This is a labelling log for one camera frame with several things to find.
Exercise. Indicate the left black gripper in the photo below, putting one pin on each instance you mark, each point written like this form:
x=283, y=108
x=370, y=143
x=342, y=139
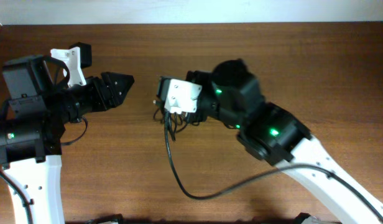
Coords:
x=92, y=87

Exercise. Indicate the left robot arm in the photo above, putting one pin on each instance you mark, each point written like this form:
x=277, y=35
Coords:
x=32, y=123

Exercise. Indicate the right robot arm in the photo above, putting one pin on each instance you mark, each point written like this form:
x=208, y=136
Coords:
x=232, y=95

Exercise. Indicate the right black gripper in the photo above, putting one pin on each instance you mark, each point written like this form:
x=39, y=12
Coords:
x=201, y=77

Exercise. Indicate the right arm base clamp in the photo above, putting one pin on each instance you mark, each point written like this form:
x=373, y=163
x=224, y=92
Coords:
x=305, y=218

